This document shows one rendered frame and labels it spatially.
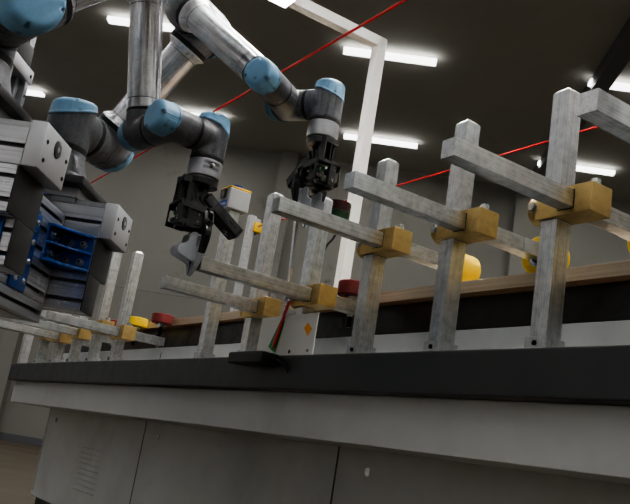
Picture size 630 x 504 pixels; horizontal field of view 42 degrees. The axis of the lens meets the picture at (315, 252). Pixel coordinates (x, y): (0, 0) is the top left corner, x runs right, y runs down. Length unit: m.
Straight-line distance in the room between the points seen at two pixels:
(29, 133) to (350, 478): 1.08
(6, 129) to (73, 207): 0.50
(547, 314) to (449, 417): 0.28
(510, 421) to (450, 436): 0.14
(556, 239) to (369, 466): 0.83
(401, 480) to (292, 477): 0.45
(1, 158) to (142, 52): 0.48
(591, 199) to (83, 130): 1.31
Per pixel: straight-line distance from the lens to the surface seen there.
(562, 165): 1.46
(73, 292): 2.04
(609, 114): 1.08
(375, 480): 1.99
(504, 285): 1.74
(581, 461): 1.32
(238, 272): 1.85
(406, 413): 1.61
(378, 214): 1.81
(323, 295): 1.91
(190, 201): 1.79
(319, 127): 1.97
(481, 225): 1.55
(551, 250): 1.41
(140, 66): 1.94
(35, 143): 1.62
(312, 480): 2.20
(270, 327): 2.07
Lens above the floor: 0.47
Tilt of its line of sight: 14 degrees up
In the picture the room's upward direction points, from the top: 10 degrees clockwise
